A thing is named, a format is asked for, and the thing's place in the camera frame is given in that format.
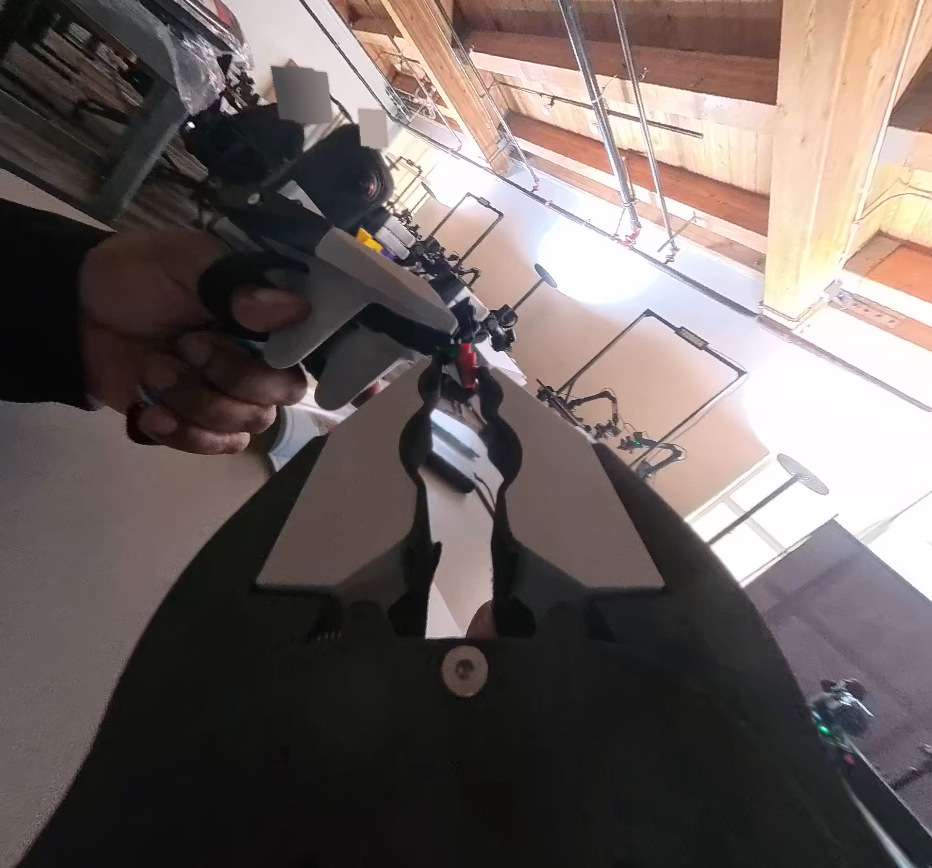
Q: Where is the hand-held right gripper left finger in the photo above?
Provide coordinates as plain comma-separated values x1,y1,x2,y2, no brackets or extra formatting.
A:
256,358,444,596

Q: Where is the person's left hand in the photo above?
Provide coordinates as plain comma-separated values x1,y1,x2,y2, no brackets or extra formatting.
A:
76,231,310,457

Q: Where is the grey metal table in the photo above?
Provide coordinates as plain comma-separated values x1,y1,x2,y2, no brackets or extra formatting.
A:
0,0,252,221

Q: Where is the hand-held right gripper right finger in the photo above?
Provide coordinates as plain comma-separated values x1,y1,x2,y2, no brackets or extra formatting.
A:
483,366,665,602

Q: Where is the black frame stand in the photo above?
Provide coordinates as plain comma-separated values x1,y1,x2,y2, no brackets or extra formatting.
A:
542,309,749,439

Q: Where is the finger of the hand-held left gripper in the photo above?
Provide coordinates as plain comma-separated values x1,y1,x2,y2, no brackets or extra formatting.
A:
313,226,461,355
315,331,432,412

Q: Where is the metal ceiling pipe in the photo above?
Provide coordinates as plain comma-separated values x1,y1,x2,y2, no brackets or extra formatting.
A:
537,0,645,232
597,0,682,257

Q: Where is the disc light stand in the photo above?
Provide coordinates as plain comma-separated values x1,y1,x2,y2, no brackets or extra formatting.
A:
710,454,831,549
502,264,558,316

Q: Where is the black wall panel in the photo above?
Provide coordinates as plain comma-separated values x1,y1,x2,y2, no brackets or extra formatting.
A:
743,517,932,811

